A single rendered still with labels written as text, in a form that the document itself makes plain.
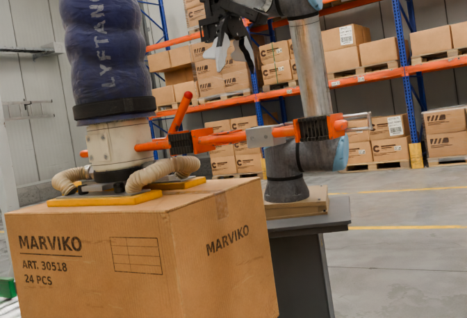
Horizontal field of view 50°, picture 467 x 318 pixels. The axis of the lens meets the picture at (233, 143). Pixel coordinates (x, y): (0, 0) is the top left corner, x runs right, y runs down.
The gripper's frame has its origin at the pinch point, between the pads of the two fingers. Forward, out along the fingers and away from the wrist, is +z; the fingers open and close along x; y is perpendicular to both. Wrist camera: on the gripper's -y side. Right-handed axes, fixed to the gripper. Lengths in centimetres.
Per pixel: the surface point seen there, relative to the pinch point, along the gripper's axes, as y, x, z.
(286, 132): -11.9, 3.8, 15.2
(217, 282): 10.0, 6.6, 48.2
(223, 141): 4.9, 3.5, 15.2
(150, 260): 17.1, 20.3, 38.8
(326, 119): -21.4, 4.0, 13.4
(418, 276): 25, -223, 123
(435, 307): 5, -176, 124
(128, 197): 27.0, 14.4, 25.5
